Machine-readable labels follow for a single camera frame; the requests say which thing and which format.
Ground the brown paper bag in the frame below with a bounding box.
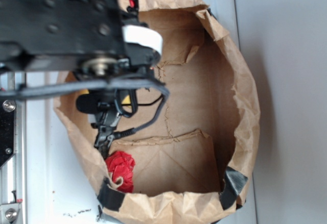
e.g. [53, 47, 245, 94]
[54, 0, 260, 223]

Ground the white plastic tray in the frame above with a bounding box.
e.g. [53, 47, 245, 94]
[25, 0, 258, 224]

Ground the grey braided cable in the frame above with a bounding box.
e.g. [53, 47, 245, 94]
[0, 77, 171, 140]

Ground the yellow sponge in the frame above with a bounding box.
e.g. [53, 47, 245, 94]
[80, 89, 131, 106]

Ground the red crumpled plastic ball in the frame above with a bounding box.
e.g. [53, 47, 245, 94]
[105, 151, 135, 193]

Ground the aluminium frame rail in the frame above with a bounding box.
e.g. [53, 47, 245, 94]
[0, 70, 27, 224]

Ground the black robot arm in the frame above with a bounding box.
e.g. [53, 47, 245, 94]
[1, 0, 169, 158]

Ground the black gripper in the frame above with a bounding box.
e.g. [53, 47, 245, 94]
[76, 90, 121, 158]

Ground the black metal bracket plate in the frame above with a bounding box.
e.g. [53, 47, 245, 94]
[1, 97, 16, 168]

